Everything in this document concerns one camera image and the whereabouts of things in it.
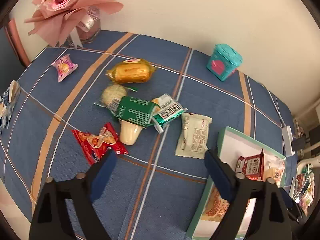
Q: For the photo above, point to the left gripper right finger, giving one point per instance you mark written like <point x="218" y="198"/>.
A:
<point x="270" y="218"/>

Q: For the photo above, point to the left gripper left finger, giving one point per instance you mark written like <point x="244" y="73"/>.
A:
<point x="51" y="219"/>

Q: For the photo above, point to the long red patterned packet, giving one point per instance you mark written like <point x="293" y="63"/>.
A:
<point x="215" y="208"/>

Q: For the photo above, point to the red white stripe packet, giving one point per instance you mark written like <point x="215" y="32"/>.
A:
<point x="252" y="166"/>

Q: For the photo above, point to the steamed bun clear packet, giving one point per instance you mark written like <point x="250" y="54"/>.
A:
<point x="273" y="167"/>

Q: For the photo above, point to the red cartoon snack packet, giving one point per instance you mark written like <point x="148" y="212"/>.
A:
<point x="94" y="146"/>

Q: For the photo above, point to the beige printed snack packet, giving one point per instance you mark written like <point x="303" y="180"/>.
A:
<point x="192" y="142"/>

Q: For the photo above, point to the round rice cracker packet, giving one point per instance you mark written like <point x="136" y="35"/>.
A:
<point x="111" y="96"/>

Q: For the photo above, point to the green white cracker packet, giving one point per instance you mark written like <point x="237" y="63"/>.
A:
<point x="166" y="110"/>

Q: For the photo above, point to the colourful packets pile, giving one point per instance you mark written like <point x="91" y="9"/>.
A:
<point x="303" y="190"/>

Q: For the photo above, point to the black power adapter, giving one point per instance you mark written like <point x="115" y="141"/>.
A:
<point x="298" y="144"/>

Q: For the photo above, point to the green rimmed white tray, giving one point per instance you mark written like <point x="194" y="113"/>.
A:
<point x="231" y="145"/>

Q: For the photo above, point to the white power strip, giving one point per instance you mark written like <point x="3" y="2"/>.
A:
<point x="288" y="139"/>

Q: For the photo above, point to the cream pudding cup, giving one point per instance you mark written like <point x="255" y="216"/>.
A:
<point x="129" y="132"/>

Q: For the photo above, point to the blue white crumpled packet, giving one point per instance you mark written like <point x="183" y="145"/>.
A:
<point x="8" y="102"/>

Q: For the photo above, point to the dark green snack packet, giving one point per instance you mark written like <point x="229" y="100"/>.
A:
<point x="135" y="111"/>

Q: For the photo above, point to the small pink candy packet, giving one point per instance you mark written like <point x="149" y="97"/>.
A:
<point x="64" y="66"/>

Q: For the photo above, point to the blue plaid tablecloth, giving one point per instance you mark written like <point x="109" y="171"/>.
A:
<point x="152" y="193"/>

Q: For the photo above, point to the teal toy house box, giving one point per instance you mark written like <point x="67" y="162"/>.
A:
<point x="224" y="61"/>

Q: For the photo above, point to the golden bread packet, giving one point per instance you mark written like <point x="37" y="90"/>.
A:
<point x="131" y="71"/>

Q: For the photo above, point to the glass vase with ribbon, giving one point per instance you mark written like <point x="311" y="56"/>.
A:
<point x="87" y="29"/>

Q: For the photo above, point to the pink flower bouquet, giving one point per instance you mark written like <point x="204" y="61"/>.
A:
<point x="55" y="19"/>

